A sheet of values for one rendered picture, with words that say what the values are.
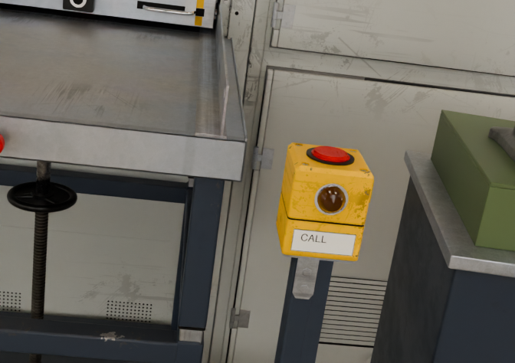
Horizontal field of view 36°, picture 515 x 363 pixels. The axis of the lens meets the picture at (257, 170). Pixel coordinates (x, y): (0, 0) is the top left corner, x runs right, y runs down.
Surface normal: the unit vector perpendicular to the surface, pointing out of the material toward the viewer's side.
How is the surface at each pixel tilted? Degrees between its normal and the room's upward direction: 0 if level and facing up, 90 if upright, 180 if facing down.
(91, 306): 90
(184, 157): 90
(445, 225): 0
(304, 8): 90
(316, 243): 90
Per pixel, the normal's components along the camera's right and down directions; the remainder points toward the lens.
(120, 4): 0.07, 0.35
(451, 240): 0.13, -0.93
